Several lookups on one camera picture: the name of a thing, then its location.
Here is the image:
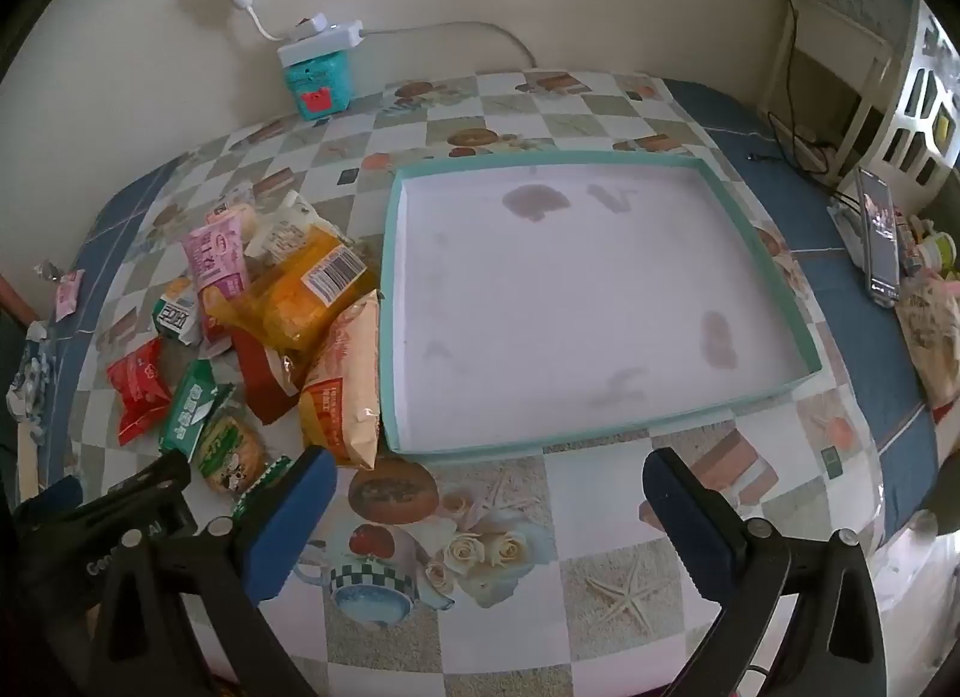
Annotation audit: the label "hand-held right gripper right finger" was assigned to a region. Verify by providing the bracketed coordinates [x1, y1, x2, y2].
[643, 447, 890, 697]

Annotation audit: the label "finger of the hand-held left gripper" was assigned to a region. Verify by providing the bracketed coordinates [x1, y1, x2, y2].
[105, 449, 194, 510]

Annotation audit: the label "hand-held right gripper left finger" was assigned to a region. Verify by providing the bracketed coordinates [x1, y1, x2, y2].
[90, 446, 338, 697]

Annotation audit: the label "clear round cookie packet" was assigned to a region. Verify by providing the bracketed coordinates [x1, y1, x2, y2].
[196, 404, 293, 510]

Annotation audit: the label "green biscuit packet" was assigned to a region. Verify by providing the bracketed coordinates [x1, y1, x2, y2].
[159, 359, 235, 462]

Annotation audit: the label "brown red snack packet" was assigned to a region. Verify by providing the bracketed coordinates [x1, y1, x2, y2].
[231, 329, 308, 424]

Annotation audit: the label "peach swiss roll packet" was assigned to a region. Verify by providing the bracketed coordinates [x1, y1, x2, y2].
[298, 290, 383, 469]

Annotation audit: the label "white green cracker packet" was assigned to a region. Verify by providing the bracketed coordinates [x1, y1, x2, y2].
[152, 277, 203, 347]

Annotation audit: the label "orange bread packet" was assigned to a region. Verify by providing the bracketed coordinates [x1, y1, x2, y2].
[206, 228, 380, 353]

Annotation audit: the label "pink swiss roll packet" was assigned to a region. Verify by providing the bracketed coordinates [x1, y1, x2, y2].
[182, 217, 254, 357]

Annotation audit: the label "teal shallow box tray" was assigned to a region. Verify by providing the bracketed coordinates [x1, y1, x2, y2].
[377, 149, 824, 456]

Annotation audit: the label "white snack packet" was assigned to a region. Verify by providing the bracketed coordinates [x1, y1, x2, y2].
[246, 189, 353, 267]

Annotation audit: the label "crumpled patterned wrapper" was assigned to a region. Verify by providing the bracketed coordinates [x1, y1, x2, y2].
[7, 322, 53, 428]

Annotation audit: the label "small pink packet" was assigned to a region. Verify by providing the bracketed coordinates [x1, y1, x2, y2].
[56, 271, 85, 319]

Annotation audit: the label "blue cloth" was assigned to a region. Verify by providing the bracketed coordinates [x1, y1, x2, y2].
[34, 78, 942, 555]

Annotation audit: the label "printed cloth bag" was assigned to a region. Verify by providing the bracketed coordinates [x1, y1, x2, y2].
[896, 269, 960, 405]

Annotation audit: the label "white phone stand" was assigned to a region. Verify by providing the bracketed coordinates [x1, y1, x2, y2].
[829, 194, 871, 267]

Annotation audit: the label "black smartphone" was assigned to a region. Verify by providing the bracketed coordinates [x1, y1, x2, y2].
[855, 167, 901, 304]

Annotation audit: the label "colourful patterned boxes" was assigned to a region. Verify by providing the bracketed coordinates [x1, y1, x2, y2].
[900, 215, 929, 274]

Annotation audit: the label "small green lidded jar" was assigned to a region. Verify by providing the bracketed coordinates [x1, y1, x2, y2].
[919, 230, 959, 271]

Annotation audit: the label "teal cube toy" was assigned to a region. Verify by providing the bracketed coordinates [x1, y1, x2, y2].
[281, 41, 353, 121]

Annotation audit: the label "brown wooden rail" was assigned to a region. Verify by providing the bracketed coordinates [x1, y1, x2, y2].
[0, 273, 35, 327]

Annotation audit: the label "black hanging cable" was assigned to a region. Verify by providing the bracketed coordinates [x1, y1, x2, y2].
[766, 0, 863, 207]

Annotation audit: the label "white power cable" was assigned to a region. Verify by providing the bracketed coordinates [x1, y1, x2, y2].
[360, 20, 537, 68]

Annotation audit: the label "white frame shelf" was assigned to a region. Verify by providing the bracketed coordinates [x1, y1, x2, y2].
[765, 0, 897, 181]

